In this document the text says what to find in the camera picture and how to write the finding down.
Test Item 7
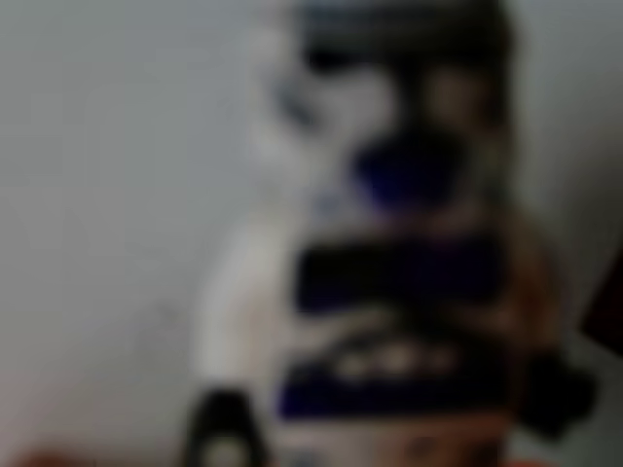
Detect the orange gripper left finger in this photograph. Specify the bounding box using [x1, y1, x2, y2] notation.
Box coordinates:
[12, 448, 87, 467]

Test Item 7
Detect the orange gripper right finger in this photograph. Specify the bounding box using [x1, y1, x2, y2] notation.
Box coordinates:
[505, 452, 623, 467]

